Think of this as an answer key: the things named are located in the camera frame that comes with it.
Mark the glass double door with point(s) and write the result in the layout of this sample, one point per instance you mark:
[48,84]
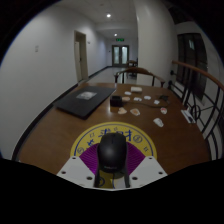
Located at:
[120,55]

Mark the black computer mouse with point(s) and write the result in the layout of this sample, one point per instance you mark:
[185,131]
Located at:
[112,151]

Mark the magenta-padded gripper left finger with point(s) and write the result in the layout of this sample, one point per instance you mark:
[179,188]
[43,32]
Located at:
[75,170]

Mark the white wall switch plate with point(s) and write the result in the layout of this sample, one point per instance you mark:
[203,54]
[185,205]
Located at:
[36,48]

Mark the wooden chair with black bars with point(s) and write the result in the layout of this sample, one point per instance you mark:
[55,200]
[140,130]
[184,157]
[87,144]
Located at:
[200,71]

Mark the flat white card box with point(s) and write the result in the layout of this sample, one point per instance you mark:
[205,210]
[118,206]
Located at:
[136,89]

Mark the dark framed window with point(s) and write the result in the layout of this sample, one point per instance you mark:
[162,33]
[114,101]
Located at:
[191,63]

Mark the small black box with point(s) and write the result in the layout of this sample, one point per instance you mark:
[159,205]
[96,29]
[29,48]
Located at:
[116,101]

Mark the round yellow printed mouse pad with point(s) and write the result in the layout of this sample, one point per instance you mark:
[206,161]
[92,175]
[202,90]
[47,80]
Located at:
[96,129]

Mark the small distant wooden chair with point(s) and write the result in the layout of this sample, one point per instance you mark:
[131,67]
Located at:
[132,62]

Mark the small beige piece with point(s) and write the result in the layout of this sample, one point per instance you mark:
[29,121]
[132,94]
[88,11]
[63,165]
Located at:
[122,111]

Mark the wooden armchair with curved back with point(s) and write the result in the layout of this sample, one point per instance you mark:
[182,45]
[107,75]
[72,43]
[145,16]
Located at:
[138,70]

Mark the green exit sign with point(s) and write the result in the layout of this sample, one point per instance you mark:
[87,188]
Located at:
[120,39]

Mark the round ceiling light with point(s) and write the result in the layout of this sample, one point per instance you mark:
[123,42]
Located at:
[115,34]
[108,15]

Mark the closed black laptop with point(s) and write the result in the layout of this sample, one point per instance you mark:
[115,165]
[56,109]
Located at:
[83,103]

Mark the small orange and white piece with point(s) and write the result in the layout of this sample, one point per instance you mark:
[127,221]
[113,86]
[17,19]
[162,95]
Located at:
[135,112]

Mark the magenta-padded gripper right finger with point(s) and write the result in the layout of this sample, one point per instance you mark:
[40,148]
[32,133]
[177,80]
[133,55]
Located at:
[146,170]

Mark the pale side door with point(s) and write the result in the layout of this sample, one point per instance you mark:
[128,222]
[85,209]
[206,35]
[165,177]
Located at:
[81,56]

